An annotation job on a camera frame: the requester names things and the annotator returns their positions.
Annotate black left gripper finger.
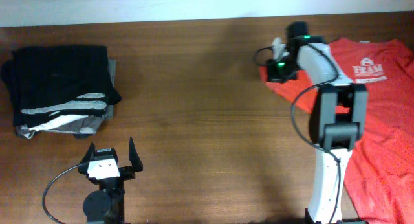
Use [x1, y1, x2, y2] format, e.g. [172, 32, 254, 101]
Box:
[79, 142, 95, 166]
[129, 137, 143, 172]

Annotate red orange t-shirt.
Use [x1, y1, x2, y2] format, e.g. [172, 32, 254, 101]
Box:
[259, 38, 413, 223]

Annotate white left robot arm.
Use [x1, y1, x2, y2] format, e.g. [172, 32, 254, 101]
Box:
[78, 138, 144, 224]

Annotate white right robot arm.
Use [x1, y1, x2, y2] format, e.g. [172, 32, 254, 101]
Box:
[265, 21, 368, 224]

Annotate folded grey white garment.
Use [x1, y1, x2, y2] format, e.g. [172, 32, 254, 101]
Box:
[5, 59, 121, 139]

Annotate folded black shirt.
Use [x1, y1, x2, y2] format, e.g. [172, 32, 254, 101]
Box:
[1, 45, 122, 128]

